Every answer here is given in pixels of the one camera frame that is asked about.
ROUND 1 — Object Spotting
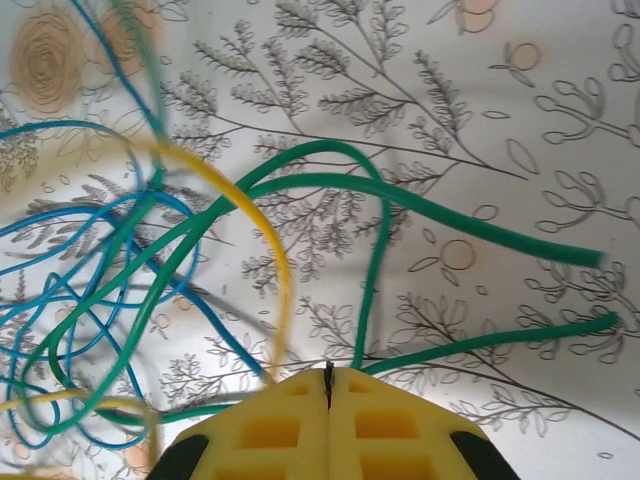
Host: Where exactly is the floral print tablecloth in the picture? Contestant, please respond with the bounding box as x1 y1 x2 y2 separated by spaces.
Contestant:
0 0 640 480

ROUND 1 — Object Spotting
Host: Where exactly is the yellow cable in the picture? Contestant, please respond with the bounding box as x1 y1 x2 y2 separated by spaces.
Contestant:
0 387 161 480
119 139 295 386

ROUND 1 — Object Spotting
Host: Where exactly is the blue cable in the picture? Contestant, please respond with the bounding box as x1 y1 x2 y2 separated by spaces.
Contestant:
69 0 169 166
0 119 269 451

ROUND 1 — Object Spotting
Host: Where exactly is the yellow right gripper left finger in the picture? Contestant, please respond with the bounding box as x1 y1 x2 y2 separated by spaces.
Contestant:
147 368 331 480

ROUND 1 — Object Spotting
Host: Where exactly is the green cable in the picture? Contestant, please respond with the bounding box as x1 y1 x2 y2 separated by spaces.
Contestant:
22 172 609 436
94 139 621 426

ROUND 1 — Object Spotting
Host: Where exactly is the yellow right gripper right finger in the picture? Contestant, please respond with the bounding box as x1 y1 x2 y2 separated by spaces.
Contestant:
327 368 521 480

